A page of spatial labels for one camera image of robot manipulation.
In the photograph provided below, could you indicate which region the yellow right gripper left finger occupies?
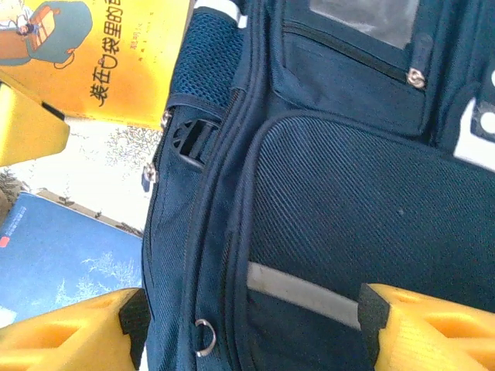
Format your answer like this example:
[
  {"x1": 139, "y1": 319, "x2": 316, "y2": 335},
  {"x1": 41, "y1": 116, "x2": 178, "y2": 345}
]
[{"x1": 0, "y1": 288, "x2": 152, "y2": 371}]

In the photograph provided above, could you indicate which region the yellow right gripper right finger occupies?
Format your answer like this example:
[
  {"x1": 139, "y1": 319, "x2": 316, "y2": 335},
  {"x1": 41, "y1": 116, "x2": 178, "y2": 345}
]
[{"x1": 357, "y1": 281, "x2": 495, "y2": 371}]

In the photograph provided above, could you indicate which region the thick dark blue book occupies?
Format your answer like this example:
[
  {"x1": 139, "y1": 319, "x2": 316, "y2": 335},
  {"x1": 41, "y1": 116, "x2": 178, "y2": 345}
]
[{"x1": 0, "y1": 191, "x2": 145, "y2": 333}]

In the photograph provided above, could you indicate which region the yellow picture book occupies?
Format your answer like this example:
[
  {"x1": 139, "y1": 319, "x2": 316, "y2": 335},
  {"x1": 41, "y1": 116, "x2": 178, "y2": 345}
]
[{"x1": 0, "y1": 0, "x2": 193, "y2": 131}]

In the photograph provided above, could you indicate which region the navy blue backpack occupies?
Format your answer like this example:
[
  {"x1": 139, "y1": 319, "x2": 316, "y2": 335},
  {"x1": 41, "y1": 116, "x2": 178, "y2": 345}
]
[{"x1": 141, "y1": 0, "x2": 495, "y2": 371}]

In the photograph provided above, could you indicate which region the floral patterned tablecloth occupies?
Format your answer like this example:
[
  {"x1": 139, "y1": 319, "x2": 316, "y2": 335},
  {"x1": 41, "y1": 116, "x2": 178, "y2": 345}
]
[{"x1": 0, "y1": 115, "x2": 163, "y2": 237}]

